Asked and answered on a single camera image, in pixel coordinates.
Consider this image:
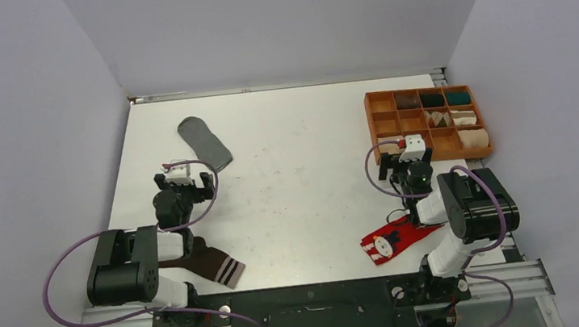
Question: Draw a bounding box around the grey sock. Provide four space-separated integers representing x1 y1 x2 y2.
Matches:
177 116 233 173

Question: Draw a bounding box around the red patterned sock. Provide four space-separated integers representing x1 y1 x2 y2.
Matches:
359 222 442 266

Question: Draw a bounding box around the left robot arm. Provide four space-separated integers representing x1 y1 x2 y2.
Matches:
86 172 235 327

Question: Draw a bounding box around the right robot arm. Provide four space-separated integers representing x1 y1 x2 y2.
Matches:
378 149 521 301

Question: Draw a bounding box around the argyle rolled sock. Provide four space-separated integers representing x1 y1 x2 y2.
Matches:
424 110 453 128

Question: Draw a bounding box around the wooden compartment tray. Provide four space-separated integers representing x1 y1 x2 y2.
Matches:
364 85 493 161

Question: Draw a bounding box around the beige rolled sock right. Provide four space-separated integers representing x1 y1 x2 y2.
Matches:
457 128 490 149

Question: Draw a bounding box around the cream striped rolled sock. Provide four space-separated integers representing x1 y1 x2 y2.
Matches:
450 110 478 127

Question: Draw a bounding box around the black rolled sock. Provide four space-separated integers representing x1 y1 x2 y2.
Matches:
420 92 446 108

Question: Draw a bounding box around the brown rolled sock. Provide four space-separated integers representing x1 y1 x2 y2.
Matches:
393 93 421 111

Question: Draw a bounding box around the teal rolled sock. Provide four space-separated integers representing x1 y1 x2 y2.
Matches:
445 90 472 106

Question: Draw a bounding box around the brown striped sock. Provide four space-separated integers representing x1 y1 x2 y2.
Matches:
159 236 246 289

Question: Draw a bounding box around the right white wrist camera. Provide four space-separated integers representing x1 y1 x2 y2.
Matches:
398 134 427 162

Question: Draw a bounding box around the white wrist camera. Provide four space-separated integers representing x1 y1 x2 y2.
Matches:
398 134 427 162
162 163 193 185

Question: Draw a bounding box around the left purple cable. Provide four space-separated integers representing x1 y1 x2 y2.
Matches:
29 153 262 327

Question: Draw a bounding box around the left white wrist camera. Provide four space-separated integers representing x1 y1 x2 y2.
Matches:
162 163 193 185

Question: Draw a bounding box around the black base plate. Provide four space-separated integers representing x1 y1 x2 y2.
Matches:
152 272 472 327

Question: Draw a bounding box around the aluminium frame rail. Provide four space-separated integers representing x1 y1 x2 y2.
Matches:
82 260 555 327

